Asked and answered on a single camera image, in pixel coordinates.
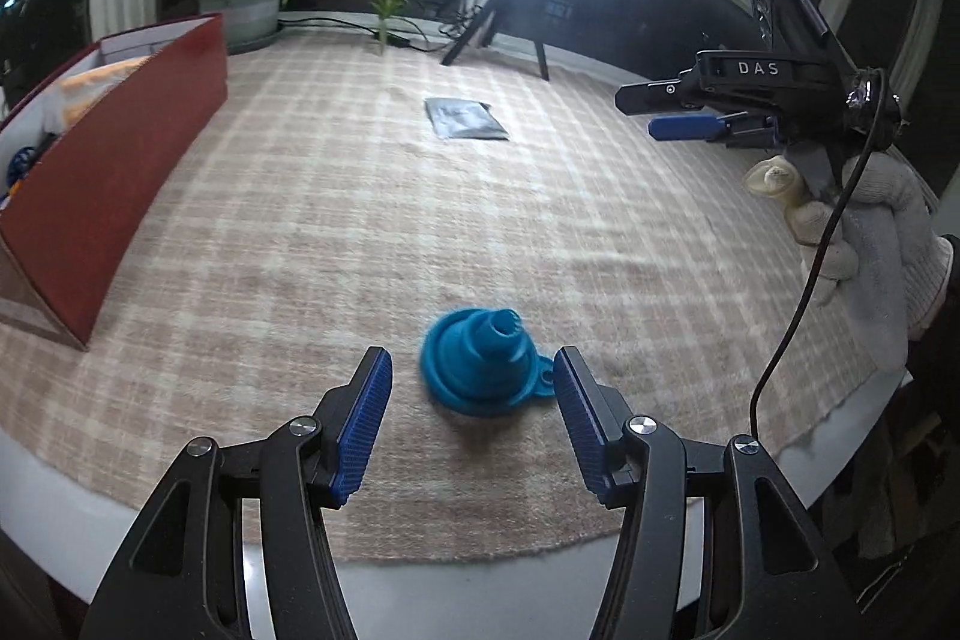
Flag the grey plant pot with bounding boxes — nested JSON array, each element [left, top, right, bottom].
[[193, 0, 290, 56]]

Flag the person's right forearm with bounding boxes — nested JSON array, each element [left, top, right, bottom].
[[904, 235, 960, 348]]

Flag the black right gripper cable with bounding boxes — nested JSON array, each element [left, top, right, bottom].
[[748, 70, 890, 440]]

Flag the orange packet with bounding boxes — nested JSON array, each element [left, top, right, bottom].
[[56, 56, 155, 127]]

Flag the person's right hand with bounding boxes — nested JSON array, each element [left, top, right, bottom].
[[745, 149, 953, 371]]

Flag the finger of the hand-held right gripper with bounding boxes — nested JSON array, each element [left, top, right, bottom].
[[615, 76, 706, 116], [648, 112, 779, 150]]

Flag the blue silicone funnel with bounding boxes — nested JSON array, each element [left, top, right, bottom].
[[420, 306, 557, 417]]

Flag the small green spider plant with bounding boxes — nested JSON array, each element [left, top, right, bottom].
[[352, 0, 451, 56]]

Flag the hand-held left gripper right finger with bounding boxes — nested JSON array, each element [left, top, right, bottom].
[[553, 346, 863, 640]]

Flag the beige plaid cloth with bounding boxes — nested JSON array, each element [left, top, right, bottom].
[[0, 25, 912, 566]]

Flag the black power cable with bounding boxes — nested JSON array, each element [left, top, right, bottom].
[[279, 10, 481, 55]]

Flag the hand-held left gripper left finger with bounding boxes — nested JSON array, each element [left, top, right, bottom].
[[79, 346, 395, 640]]

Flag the small blue orange toy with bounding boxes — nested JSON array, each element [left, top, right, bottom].
[[4, 145, 42, 191]]

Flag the grey foil packet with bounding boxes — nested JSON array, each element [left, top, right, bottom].
[[424, 96, 511, 142]]

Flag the red cardboard box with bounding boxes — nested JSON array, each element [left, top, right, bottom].
[[0, 14, 230, 352]]

